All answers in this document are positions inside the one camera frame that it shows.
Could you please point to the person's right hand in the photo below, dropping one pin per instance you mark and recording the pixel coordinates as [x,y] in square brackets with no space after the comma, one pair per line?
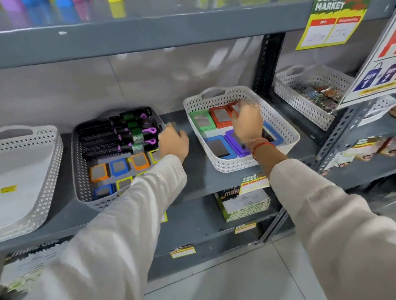
[249,125]

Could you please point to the person's left hand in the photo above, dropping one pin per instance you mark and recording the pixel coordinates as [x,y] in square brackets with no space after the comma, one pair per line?
[173,144]

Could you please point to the person's left fingers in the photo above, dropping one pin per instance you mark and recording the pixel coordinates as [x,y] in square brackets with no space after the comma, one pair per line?
[183,138]

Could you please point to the person's right fingers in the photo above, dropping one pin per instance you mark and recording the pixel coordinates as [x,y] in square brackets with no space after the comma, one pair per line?
[247,107]

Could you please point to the person's right forearm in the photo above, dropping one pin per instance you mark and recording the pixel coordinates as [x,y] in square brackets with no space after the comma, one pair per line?
[339,231]

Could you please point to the person's left forearm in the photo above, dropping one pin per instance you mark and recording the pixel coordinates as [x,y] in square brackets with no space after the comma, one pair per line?
[99,255]

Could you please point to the group of large framed mirrors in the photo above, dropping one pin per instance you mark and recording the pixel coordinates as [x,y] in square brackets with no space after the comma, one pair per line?
[219,147]

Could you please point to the group of small framed mirrors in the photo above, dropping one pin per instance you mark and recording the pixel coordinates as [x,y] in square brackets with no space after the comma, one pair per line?
[119,167]

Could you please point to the pile of colourful hair clips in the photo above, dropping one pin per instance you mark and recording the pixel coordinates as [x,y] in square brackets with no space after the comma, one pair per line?
[316,95]

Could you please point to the yellow shelf price tag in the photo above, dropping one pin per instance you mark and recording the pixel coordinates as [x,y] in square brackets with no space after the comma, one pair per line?
[254,183]

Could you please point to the stack of green white boxes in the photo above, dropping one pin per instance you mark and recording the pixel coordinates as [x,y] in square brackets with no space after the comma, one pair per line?
[245,203]

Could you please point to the white basket of hair clips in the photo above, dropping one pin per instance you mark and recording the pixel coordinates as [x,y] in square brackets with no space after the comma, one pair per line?
[334,81]

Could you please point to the grey metal shelf unit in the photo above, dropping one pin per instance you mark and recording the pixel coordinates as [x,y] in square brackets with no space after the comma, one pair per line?
[168,32]

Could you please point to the small yellow shelf label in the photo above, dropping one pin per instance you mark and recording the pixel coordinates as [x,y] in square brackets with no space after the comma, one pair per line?
[245,227]
[182,251]

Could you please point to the grey perforated plastic basket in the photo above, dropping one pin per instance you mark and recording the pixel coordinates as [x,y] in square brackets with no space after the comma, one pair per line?
[79,171]

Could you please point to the yellow green price sign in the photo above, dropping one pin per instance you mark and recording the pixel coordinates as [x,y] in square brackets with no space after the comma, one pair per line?
[337,17]

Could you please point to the row of photo print packets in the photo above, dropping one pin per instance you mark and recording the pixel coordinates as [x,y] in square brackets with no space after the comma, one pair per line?
[369,150]

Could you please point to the small white perforated basket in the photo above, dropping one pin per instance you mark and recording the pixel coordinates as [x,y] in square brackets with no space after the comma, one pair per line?
[378,108]

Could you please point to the grey slotted-angle shelf unit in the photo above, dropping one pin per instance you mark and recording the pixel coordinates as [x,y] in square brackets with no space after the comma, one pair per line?
[368,173]

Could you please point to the large white promotion sign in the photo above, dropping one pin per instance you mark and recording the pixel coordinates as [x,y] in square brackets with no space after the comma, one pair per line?
[386,58]

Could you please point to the empty white perforated tray basket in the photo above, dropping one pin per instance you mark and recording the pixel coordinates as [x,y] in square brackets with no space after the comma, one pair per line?
[9,180]

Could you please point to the yellow sticker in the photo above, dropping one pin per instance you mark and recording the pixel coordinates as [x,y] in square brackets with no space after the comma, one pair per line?
[8,189]

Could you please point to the green white box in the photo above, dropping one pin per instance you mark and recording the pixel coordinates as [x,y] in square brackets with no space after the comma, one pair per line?
[28,266]

